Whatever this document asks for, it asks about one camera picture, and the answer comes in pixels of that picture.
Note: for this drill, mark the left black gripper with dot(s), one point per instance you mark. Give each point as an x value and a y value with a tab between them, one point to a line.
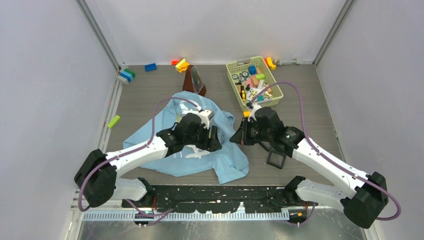
212	144

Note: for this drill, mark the light blue printed t-shirt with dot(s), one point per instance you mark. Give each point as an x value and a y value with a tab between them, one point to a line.
229	163

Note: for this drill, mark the stacked blue green bricks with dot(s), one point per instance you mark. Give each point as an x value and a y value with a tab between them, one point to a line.
126	76

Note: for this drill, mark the brown metronome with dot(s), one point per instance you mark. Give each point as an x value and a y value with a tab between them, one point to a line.
192	82

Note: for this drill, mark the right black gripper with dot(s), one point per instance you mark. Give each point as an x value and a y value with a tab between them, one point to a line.
241	135

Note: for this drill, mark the yellow orange toy block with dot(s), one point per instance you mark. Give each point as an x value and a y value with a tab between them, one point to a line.
182	65

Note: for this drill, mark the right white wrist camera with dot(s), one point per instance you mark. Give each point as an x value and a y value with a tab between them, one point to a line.
253	108

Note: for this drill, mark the black square frame box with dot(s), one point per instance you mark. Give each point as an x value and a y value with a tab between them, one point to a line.
276	159
266	146

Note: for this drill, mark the blue toy brick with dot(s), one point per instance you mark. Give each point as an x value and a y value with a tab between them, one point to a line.
150	67

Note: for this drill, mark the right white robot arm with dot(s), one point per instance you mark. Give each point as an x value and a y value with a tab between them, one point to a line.
354	192

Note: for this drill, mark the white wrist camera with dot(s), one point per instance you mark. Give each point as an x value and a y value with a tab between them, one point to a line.
205	117
253	108

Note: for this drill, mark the green plastic basket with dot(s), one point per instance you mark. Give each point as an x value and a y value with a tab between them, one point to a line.
252	78

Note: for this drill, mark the yellow red corner blocks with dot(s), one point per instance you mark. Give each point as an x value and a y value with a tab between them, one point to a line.
272	63

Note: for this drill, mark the lime green toy brick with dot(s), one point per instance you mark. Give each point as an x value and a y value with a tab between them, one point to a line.
113	121

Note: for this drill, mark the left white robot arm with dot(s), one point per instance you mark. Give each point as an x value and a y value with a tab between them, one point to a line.
99	178

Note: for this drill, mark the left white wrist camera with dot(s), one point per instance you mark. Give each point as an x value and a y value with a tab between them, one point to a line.
205	117

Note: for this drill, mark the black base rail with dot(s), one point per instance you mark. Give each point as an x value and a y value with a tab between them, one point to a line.
220	199

